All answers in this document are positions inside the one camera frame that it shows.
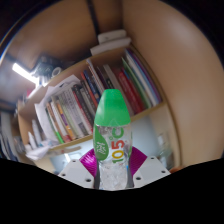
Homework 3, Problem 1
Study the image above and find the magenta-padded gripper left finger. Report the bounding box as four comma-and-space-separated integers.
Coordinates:
58, 148, 101, 190

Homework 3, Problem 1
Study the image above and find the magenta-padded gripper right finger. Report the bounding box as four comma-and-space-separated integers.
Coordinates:
126, 146, 171, 189

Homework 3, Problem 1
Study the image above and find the clear bottle with green cap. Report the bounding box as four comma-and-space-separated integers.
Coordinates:
93, 88, 133, 191

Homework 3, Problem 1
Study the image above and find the wooden shelf unit with books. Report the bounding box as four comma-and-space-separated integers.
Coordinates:
13, 28, 182, 169

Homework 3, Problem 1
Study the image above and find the ceiling light tube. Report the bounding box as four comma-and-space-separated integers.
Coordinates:
12, 62, 40, 85

